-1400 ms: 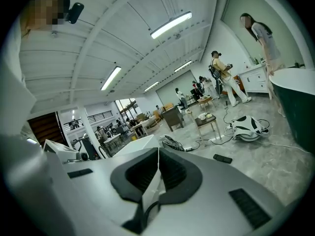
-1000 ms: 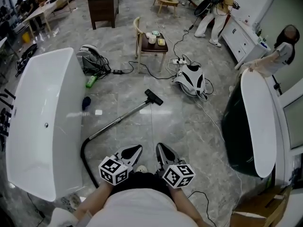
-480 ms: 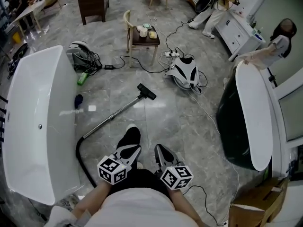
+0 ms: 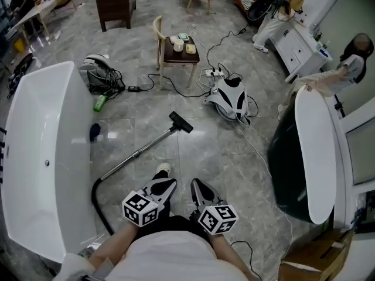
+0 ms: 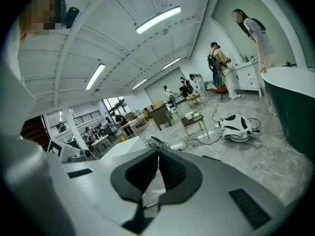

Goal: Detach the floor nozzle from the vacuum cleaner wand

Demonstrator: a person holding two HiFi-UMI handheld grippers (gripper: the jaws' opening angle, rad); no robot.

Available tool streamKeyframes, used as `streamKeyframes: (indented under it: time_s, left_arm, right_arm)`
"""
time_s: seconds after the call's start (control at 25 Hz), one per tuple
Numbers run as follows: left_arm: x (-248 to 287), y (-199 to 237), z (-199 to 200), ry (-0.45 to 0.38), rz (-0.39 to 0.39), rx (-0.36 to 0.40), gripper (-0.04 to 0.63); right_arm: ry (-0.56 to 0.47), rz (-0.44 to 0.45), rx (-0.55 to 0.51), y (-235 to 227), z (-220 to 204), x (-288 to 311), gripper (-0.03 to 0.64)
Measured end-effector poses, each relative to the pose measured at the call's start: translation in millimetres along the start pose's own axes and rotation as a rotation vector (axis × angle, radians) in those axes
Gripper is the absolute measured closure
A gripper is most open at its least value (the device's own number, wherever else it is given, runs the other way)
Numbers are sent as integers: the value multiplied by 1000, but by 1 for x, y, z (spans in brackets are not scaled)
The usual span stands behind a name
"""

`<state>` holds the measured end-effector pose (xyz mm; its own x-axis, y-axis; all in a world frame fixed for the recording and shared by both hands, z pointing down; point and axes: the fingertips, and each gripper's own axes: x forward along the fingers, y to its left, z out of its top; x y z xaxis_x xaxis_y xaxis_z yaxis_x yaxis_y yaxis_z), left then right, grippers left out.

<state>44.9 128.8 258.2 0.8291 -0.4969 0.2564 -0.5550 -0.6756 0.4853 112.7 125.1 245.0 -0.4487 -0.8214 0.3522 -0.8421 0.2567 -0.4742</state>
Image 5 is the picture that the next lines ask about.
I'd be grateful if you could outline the small dark-topped side table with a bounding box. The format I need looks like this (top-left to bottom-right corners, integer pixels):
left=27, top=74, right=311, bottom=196
left=180, top=111, right=211, bottom=140

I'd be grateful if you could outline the low wooden table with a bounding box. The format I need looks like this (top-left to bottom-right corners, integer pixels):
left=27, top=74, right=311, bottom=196
left=185, top=93, right=205, bottom=109

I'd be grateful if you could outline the orange floor board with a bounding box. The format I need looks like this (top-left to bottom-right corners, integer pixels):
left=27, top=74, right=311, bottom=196
left=206, top=85, right=227, bottom=93

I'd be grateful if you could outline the black metal railing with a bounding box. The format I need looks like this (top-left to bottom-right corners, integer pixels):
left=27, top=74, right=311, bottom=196
left=50, top=109, right=102, bottom=133

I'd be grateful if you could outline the brown staircase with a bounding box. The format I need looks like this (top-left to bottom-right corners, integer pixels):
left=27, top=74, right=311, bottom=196
left=20, top=115, right=51, bottom=152

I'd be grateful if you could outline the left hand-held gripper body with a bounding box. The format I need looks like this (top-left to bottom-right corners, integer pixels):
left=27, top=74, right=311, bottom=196
left=46, top=138, right=97, bottom=163

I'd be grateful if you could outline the white box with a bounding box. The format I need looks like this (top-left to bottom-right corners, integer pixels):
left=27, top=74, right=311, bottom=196
left=100, top=136, right=149, bottom=161

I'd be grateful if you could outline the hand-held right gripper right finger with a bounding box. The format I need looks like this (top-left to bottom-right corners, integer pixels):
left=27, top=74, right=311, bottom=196
left=158, top=147, right=203, bottom=205

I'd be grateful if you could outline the person's head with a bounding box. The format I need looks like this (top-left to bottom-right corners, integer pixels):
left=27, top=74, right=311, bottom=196
left=21, top=0, right=67, bottom=40

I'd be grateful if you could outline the black head camera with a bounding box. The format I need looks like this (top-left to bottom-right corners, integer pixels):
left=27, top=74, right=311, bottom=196
left=64, top=6, right=80, bottom=30

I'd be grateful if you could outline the long ceiling light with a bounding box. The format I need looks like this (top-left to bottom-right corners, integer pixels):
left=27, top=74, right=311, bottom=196
left=135, top=5, right=182, bottom=35
left=162, top=57, right=182, bottom=70
left=131, top=78, right=148, bottom=90
left=84, top=63, right=106, bottom=91

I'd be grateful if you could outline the black floor cable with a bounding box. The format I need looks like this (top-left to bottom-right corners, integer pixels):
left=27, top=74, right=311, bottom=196
left=176, top=94, right=225, bottom=151

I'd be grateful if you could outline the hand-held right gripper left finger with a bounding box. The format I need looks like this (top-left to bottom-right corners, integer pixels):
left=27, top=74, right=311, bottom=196
left=110, top=147, right=158, bottom=204

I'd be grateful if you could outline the grey armchair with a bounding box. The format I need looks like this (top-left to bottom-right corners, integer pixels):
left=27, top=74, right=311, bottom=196
left=149, top=103, right=173, bottom=132

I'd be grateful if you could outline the white drawer cabinet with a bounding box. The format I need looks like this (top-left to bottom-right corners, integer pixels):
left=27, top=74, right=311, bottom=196
left=230, top=58, right=264, bottom=98

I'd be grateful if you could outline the dark green bathtub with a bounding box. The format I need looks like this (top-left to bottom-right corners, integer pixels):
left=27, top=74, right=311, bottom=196
left=260, top=66, right=315, bottom=162

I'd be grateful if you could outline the white long table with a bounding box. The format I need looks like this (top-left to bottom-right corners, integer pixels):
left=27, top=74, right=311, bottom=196
left=120, top=114, right=146, bottom=139

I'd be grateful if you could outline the white floor cable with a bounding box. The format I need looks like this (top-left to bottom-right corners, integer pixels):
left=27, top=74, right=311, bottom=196
left=246, top=117, right=306, bottom=156

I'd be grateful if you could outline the white work table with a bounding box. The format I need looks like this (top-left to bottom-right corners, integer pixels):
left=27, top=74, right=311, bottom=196
left=90, top=134, right=112, bottom=155

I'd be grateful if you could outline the white and black backpack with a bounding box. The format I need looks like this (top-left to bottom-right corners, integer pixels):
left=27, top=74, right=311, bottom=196
left=220, top=114, right=261, bottom=143

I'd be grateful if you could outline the white pillar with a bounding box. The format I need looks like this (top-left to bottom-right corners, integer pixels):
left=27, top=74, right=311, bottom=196
left=62, top=106, right=90, bottom=152

